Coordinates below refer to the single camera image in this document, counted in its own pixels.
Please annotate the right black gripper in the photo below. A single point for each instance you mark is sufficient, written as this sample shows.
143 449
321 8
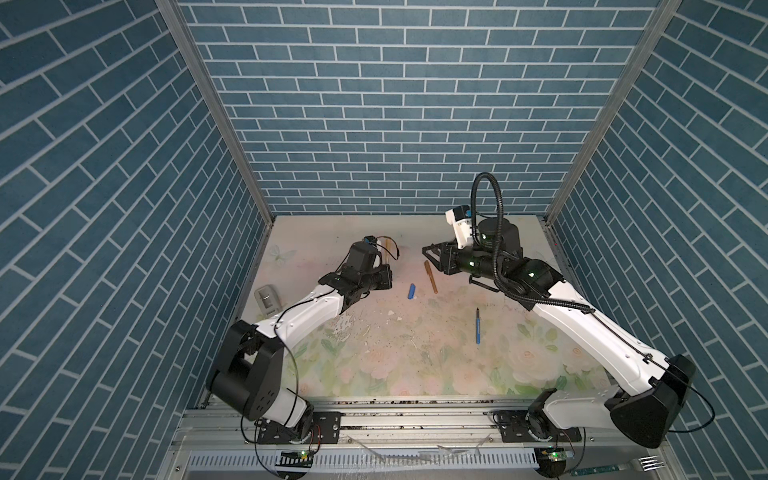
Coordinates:
448 255

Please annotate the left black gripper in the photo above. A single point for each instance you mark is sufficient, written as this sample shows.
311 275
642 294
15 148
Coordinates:
385 281

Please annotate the brown pen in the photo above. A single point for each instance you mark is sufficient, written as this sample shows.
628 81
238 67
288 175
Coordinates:
430 275

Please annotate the blue pen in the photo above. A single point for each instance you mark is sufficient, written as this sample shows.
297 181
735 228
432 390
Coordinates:
477 326

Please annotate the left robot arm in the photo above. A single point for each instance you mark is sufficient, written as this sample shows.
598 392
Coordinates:
248 369

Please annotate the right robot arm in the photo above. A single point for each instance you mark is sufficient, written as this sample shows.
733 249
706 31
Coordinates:
651 388

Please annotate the grey stapler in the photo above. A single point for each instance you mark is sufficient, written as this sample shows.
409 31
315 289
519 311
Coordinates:
267 300

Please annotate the metal fork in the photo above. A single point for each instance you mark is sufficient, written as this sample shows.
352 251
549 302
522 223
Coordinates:
643 464

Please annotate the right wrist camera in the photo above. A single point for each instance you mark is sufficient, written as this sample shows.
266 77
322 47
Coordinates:
460 218

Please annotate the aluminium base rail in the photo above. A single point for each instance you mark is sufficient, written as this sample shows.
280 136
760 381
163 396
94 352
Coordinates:
398 440

